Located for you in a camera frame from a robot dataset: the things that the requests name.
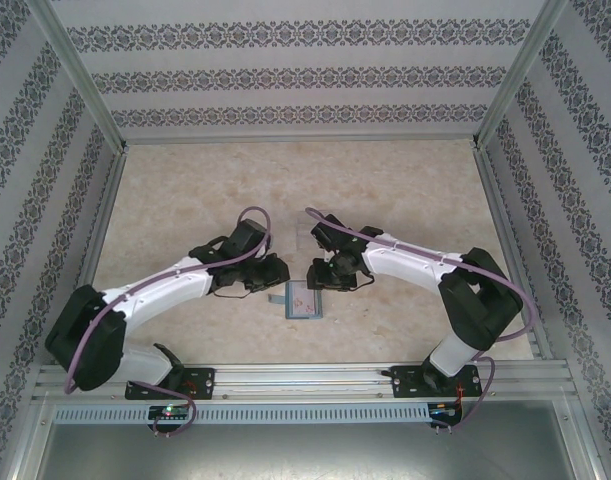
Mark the white VIP blossom card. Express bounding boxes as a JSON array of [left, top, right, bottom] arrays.
[[290, 283, 317, 316]]

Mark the teal leather card holder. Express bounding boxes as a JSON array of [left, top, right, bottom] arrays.
[[270, 279, 324, 322]]

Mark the clear acrylic card stand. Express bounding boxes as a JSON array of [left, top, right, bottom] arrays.
[[294, 209, 331, 254]]

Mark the small circuit board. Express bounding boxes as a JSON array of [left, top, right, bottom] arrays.
[[148, 404, 190, 422], [428, 401, 464, 420]]

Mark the grey metal panel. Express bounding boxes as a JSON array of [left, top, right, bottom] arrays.
[[32, 422, 594, 480]]

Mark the aluminium mounting rail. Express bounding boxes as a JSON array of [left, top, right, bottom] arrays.
[[32, 362, 572, 404]]

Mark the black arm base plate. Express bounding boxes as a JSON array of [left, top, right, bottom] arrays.
[[124, 367, 217, 401], [390, 364, 481, 400]]

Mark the aluminium rear frame bar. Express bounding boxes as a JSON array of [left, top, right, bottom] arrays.
[[122, 132, 479, 146]]

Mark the slotted grey cable duct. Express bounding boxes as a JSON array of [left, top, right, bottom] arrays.
[[52, 402, 432, 425]]

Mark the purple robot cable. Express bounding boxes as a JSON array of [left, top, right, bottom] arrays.
[[64, 205, 275, 432], [303, 207, 534, 431]]

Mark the aluminium table side rail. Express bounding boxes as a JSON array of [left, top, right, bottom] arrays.
[[54, 147, 129, 365], [472, 147, 556, 361]]

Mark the aluminium frame post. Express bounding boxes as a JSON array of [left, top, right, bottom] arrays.
[[469, 0, 574, 151], [27, 0, 129, 151]]

